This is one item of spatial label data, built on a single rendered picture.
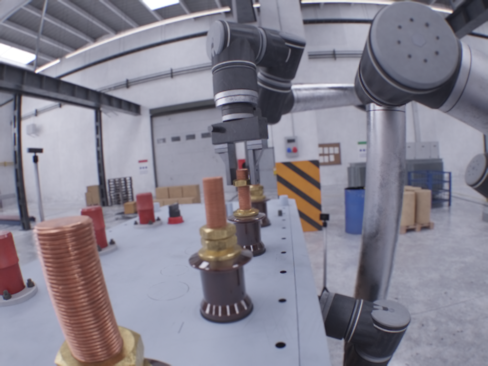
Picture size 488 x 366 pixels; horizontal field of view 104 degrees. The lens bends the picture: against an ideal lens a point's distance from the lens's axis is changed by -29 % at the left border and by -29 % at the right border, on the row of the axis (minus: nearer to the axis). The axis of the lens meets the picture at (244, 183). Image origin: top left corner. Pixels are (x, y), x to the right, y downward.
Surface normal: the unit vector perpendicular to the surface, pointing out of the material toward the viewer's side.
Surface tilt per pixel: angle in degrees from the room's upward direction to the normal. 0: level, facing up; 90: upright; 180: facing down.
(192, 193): 90
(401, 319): 16
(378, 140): 90
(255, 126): 90
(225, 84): 90
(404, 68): 99
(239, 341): 0
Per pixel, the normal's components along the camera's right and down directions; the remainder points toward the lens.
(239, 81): 0.22, 0.07
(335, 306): -0.20, -0.72
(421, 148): -0.15, 0.10
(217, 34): -0.84, 0.11
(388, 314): 0.10, -0.97
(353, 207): -0.67, 0.11
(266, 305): -0.08, -0.99
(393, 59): -0.42, 0.24
